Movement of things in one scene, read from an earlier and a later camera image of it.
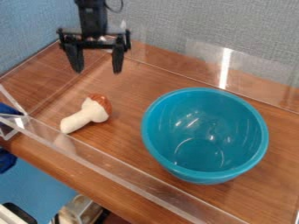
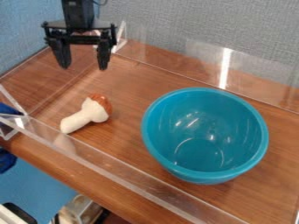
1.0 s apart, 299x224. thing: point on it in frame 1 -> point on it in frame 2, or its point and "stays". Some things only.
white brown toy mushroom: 98,109 stays
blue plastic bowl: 205,134 stays
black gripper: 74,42 -> 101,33
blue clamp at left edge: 9,158 stays
